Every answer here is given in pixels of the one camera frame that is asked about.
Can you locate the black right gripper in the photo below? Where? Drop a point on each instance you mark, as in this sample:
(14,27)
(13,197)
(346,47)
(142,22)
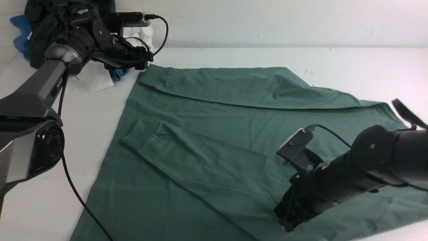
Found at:
(306,198)

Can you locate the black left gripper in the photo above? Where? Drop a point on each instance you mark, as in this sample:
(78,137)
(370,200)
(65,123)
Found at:
(128,49)

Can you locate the green long-sleeve top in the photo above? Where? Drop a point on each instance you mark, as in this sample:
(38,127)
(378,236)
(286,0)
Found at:
(193,159)

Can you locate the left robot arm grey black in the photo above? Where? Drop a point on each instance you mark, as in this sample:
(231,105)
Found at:
(32,139)

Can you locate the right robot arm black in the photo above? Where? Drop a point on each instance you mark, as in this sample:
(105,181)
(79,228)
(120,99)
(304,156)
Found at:
(377,158)

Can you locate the dark green crumpled garment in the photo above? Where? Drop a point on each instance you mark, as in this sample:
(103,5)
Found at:
(41,15)

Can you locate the blue crumpled garment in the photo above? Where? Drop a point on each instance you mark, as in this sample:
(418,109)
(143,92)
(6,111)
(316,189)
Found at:
(21,43)

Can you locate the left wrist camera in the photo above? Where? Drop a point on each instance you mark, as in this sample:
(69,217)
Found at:
(128,19)

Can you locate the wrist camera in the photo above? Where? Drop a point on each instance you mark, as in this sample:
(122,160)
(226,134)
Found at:
(128,19)
(293,150)

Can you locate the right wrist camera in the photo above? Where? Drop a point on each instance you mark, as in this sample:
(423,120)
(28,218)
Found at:
(293,150)

